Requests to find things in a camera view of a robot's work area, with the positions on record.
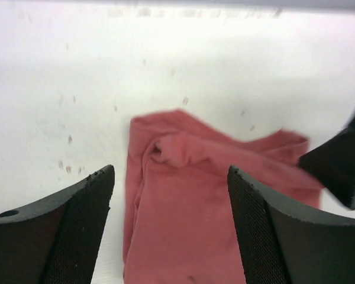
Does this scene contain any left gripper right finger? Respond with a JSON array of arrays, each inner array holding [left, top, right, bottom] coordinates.
[[227, 166, 355, 284]]

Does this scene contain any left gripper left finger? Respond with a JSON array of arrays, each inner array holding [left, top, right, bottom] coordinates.
[[0, 164, 115, 284]]

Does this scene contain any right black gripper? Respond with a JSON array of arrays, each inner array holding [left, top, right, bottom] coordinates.
[[299, 113, 355, 210]]

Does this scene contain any red t shirt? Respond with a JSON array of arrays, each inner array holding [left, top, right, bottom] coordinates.
[[123, 110, 322, 283]]

